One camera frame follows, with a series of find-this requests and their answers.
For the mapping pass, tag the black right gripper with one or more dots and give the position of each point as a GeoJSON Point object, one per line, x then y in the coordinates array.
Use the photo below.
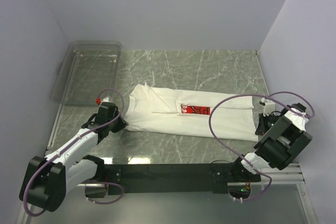
{"type": "Point", "coordinates": [262, 127]}

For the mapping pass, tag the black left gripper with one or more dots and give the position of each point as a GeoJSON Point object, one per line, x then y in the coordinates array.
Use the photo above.
{"type": "Point", "coordinates": [122, 123]}

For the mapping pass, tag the white t-shirt red print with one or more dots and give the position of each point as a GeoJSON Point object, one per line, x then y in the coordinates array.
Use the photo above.
{"type": "Point", "coordinates": [190, 113]}

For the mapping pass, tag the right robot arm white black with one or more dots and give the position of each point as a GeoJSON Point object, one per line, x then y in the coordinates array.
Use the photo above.
{"type": "Point", "coordinates": [282, 137]}

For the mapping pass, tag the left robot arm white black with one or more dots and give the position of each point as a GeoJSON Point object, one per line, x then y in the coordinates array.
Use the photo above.
{"type": "Point", "coordinates": [48, 179]}

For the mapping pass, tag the clear plastic bin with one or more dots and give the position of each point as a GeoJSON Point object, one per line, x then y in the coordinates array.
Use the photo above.
{"type": "Point", "coordinates": [88, 67]}

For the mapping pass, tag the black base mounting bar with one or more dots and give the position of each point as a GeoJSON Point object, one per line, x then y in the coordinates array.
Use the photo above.
{"type": "Point", "coordinates": [170, 178]}

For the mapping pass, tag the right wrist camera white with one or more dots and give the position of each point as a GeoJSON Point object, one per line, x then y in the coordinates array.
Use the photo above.
{"type": "Point", "coordinates": [268, 106]}

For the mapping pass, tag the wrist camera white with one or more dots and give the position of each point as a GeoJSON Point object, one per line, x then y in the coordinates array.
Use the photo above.
{"type": "Point", "coordinates": [268, 106]}
{"type": "Point", "coordinates": [106, 102]}

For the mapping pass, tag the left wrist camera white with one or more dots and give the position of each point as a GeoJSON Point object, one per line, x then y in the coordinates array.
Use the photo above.
{"type": "Point", "coordinates": [106, 102]}

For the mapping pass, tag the aluminium frame rail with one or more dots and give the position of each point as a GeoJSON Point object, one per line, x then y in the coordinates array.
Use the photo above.
{"type": "Point", "coordinates": [231, 72]}

